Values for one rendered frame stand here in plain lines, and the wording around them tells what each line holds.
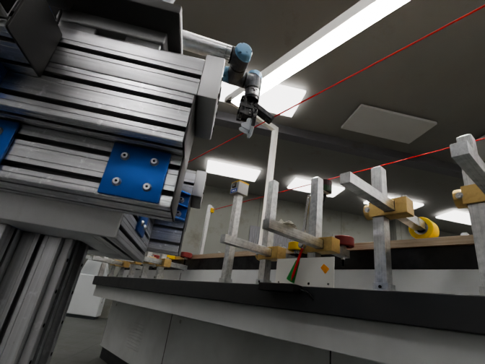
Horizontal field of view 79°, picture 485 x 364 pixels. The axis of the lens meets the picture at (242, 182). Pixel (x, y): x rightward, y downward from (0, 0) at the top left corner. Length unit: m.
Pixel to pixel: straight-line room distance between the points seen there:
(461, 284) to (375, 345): 0.33
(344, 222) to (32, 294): 8.61
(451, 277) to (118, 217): 0.97
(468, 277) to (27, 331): 1.11
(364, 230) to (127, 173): 8.92
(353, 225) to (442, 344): 8.25
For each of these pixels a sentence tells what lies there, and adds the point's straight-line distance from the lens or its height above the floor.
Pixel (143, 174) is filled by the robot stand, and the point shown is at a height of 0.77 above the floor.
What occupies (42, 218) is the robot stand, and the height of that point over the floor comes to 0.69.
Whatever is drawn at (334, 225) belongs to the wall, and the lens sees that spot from 8.83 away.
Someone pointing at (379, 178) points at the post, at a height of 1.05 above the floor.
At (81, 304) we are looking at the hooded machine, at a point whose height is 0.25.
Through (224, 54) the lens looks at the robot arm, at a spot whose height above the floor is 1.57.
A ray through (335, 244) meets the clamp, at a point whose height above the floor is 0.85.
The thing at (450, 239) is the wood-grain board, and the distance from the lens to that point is 1.15.
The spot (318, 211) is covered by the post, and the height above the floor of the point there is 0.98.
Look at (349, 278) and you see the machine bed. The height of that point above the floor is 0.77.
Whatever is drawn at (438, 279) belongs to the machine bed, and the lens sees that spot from 1.15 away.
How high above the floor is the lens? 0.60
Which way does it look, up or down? 23 degrees up
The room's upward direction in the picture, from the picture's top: 9 degrees clockwise
